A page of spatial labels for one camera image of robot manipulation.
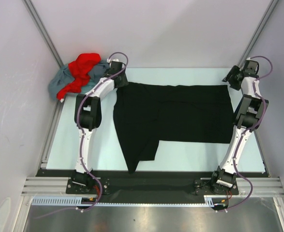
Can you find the right aluminium corner post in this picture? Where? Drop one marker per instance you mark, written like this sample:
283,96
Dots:
259,29

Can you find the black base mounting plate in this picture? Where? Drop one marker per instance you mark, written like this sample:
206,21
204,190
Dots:
148,187

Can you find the grey slotted cable duct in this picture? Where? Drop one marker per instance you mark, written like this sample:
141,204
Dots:
78,201

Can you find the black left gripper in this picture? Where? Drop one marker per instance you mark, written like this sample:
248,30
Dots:
124,81

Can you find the left aluminium corner post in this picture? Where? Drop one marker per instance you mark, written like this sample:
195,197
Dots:
42,30

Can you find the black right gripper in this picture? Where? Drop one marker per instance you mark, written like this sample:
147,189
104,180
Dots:
233,71

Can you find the red t shirt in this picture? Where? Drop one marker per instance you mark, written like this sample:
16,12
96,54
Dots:
79,70

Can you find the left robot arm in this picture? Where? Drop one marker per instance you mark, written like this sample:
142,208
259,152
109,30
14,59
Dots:
88,117

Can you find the aluminium frame rail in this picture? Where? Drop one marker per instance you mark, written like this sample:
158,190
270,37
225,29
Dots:
262,187

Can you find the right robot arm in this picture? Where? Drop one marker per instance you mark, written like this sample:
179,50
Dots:
247,118

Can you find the aluminium corner post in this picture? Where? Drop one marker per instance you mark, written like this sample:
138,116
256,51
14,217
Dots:
42,30
259,29

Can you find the black t shirt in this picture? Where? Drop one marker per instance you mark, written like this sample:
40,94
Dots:
144,115

